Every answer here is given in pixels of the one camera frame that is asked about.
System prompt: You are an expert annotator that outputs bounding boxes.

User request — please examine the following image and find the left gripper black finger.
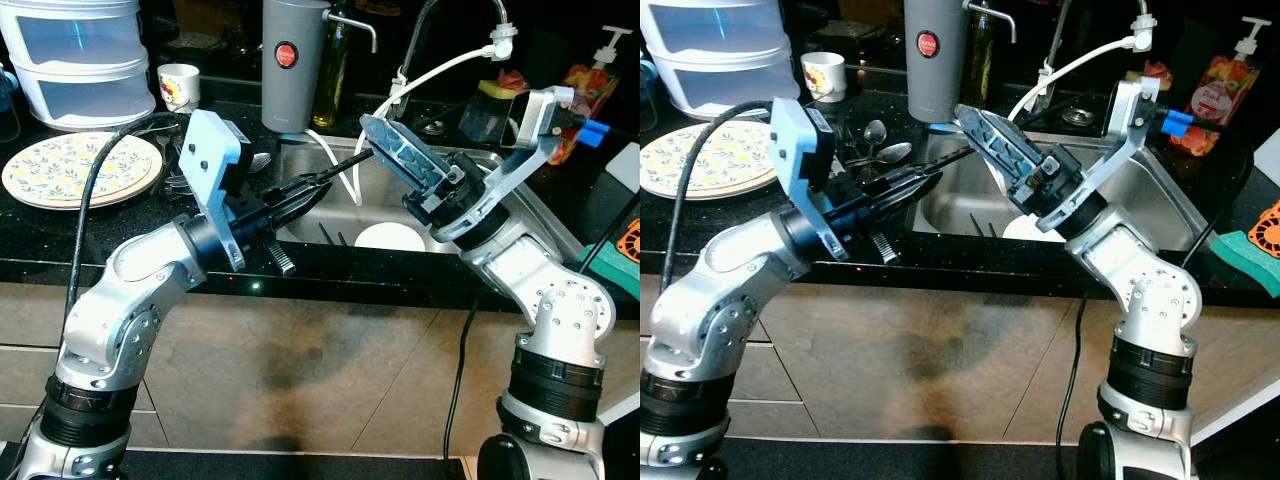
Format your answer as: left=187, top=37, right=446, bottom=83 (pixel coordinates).
left=268, top=150, right=375, bottom=209
left=272, top=182, right=341, bottom=229
left=875, top=178, right=941, bottom=223
left=868, top=148, right=976, bottom=201

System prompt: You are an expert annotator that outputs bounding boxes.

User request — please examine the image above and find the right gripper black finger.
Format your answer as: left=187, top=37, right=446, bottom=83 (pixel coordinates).
left=955, top=103, right=1051, bottom=186
left=360, top=113, right=453, bottom=201

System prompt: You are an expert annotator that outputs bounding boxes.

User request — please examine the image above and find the chrome kitchen faucet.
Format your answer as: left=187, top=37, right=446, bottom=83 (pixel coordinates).
left=1035, top=0, right=1161, bottom=101
left=392, top=0, right=517, bottom=111

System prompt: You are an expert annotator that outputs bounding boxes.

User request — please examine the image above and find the stainless steel sink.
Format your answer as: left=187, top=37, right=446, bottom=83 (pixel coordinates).
left=273, top=138, right=589, bottom=263
left=912, top=128, right=1213, bottom=253

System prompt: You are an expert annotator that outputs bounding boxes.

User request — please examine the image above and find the plain white plate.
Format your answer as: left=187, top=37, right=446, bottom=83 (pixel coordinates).
left=1002, top=214, right=1047, bottom=244
left=353, top=222, right=429, bottom=253

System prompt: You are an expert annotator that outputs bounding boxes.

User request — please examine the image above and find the olive oil glass bottle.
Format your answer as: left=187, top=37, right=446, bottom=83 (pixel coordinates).
left=960, top=3, right=997, bottom=111
left=313, top=8, right=352, bottom=130

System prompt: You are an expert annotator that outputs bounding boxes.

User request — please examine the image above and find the grey thermos with red logo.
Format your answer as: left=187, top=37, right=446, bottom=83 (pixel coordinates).
left=262, top=0, right=332, bottom=135
left=905, top=0, right=972, bottom=124

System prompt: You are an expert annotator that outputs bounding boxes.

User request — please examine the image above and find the small chrome tap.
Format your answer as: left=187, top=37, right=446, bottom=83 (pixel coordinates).
left=324, top=8, right=380, bottom=54
left=964, top=0, right=1020, bottom=44

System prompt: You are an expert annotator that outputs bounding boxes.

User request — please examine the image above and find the white printed mug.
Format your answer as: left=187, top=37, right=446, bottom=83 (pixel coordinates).
left=157, top=63, right=202, bottom=114
left=800, top=52, right=847, bottom=104

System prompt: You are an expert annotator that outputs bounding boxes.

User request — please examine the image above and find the floral patterned round plate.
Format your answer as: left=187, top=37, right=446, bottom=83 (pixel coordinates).
left=640, top=122, right=777, bottom=200
left=0, top=132, right=164, bottom=210

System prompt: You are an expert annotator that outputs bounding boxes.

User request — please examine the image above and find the beige cabinet front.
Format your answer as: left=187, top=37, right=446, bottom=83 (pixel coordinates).
left=735, top=283, right=1280, bottom=446
left=0, top=283, right=641, bottom=459

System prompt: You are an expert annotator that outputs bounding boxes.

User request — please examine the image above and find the orange soap pump bottle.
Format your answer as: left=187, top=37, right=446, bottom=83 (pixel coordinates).
left=548, top=25, right=634, bottom=167
left=1168, top=15, right=1264, bottom=157

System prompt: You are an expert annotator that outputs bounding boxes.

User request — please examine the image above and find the green sponge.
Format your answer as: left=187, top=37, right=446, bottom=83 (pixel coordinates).
left=582, top=243, right=641, bottom=302
left=1203, top=229, right=1280, bottom=297

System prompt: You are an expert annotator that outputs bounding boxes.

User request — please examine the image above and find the orange round trivet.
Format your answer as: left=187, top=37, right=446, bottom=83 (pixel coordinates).
left=614, top=217, right=641, bottom=264
left=1248, top=199, right=1280, bottom=264

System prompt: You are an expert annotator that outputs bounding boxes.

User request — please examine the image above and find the white stacked plastic container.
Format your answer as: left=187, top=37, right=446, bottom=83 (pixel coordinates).
left=0, top=0, right=157, bottom=132
left=640, top=0, right=793, bottom=120

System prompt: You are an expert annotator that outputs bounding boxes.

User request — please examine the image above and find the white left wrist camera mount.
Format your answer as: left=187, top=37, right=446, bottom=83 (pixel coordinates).
left=770, top=97, right=837, bottom=263
left=180, top=110, right=251, bottom=271

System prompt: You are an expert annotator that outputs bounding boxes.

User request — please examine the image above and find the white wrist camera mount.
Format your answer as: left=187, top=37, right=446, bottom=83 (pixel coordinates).
left=180, top=110, right=251, bottom=271
left=435, top=87, right=579, bottom=246
left=1035, top=78, right=1163, bottom=236
left=770, top=97, right=837, bottom=263

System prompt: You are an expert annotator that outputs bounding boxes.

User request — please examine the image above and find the white flexible hose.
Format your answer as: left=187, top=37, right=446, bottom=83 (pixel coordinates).
left=985, top=38, right=1141, bottom=191
left=305, top=45, right=498, bottom=208

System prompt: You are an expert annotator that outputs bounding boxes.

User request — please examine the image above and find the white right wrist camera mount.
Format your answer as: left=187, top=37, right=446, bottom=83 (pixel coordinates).
left=435, top=87, right=579, bottom=246
left=1035, top=78, right=1163, bottom=236

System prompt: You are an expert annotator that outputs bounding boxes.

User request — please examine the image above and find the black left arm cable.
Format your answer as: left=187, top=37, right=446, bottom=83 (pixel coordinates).
left=668, top=99, right=777, bottom=293
left=64, top=111, right=193, bottom=301

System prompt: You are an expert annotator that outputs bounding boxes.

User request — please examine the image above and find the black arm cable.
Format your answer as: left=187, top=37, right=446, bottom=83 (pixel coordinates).
left=1053, top=288, right=1093, bottom=453
left=64, top=111, right=193, bottom=301
left=443, top=292, right=483, bottom=463
left=668, top=99, right=777, bottom=293

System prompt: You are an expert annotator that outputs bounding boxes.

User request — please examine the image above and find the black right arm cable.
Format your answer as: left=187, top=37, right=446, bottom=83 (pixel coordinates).
left=443, top=292, right=483, bottom=463
left=1053, top=288, right=1093, bottom=453

